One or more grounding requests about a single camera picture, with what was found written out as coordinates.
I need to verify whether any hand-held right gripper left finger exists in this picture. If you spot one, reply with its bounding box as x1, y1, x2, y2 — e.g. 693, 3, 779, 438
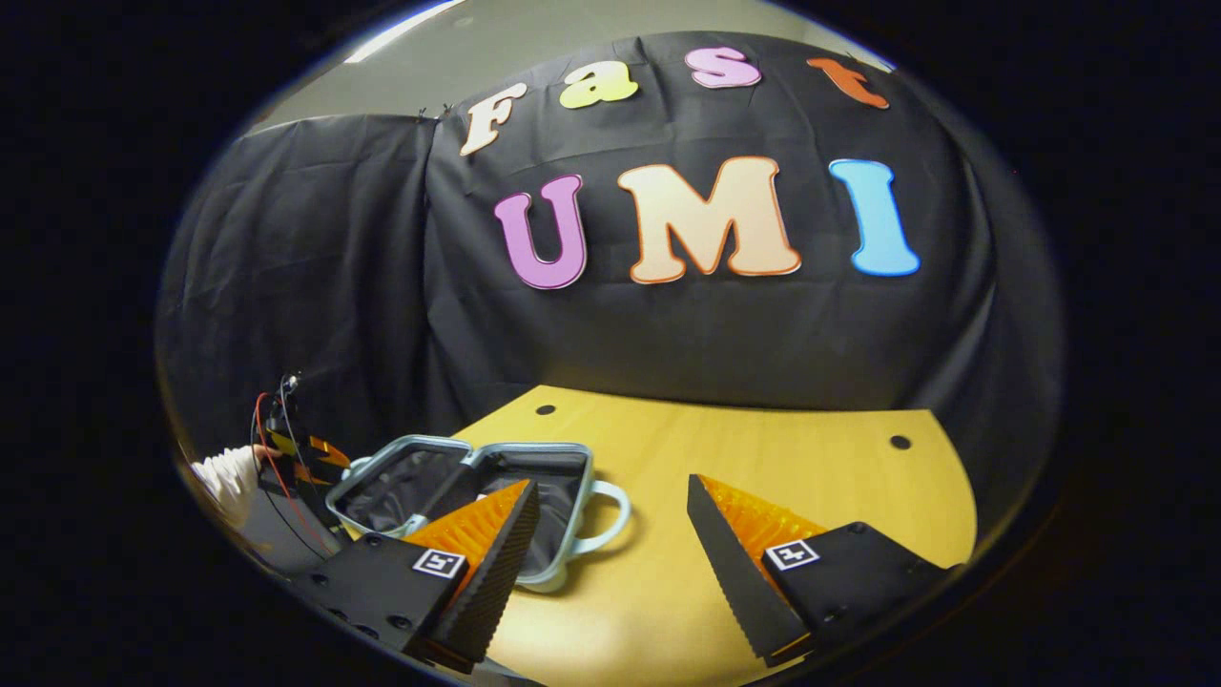
289, 478, 542, 676

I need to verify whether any red cable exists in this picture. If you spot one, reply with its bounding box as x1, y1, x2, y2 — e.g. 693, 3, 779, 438
252, 391, 333, 552

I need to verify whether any black backdrop cloth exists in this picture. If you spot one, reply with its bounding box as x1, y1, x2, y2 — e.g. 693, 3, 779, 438
155, 31, 1065, 535

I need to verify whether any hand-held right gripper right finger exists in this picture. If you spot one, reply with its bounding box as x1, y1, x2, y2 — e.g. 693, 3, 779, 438
685, 472, 962, 669

